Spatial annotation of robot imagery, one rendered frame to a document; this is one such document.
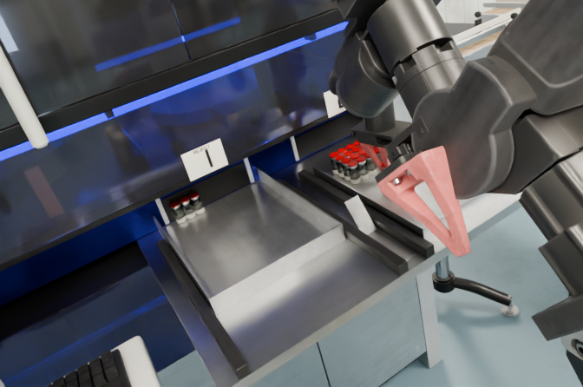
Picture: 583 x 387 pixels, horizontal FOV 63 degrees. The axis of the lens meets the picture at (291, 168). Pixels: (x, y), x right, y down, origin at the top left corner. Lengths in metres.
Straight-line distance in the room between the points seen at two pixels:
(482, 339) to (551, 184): 1.57
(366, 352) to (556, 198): 1.24
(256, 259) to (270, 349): 0.21
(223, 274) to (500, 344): 1.19
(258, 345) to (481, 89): 0.53
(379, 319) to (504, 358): 0.51
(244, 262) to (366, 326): 0.65
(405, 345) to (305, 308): 0.89
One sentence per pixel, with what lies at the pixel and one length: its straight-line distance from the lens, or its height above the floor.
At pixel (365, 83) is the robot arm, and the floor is 1.25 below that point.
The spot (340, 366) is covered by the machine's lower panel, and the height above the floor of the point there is 0.27.
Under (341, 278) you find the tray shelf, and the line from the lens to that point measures 0.80.
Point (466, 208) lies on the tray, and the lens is 0.87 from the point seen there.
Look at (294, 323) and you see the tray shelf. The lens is 0.75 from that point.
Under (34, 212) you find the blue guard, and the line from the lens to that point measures 0.94.
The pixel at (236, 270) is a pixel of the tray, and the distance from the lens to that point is 0.87.
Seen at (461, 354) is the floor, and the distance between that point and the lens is 1.82.
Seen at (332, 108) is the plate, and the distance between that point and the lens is 1.09.
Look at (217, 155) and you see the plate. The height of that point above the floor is 1.02.
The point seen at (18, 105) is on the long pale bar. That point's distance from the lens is 0.82.
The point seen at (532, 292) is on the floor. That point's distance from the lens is 2.03.
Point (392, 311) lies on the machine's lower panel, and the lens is 1.49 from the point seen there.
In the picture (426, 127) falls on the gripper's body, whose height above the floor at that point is 1.25.
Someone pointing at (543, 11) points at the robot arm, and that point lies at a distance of 0.31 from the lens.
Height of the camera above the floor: 1.40
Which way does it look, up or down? 27 degrees down
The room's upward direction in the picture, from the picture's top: 15 degrees counter-clockwise
